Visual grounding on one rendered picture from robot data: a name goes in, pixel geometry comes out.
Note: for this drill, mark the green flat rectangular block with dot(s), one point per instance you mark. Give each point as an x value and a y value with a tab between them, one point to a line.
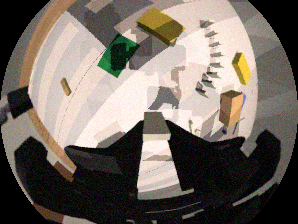
117	55

